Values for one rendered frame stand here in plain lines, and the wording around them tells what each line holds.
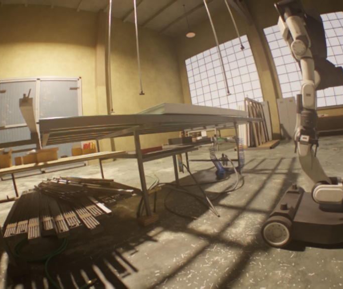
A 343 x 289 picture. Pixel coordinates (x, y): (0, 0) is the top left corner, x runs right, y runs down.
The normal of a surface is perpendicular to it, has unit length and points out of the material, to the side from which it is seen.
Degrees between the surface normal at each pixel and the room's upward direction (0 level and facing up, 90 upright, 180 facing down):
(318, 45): 115
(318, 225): 90
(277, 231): 90
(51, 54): 90
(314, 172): 90
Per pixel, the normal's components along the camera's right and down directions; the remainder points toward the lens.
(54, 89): 0.69, -0.06
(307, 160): -0.65, 0.53
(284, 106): -0.71, 0.12
